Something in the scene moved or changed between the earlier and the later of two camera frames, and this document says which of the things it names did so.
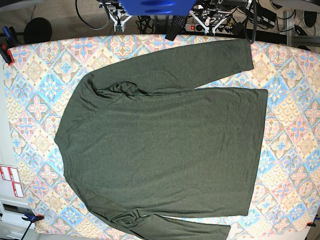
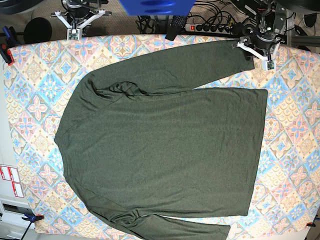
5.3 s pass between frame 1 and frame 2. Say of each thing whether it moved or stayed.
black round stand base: stayed
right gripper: moved
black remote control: stayed
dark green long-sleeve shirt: stayed
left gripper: moved
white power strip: stayed
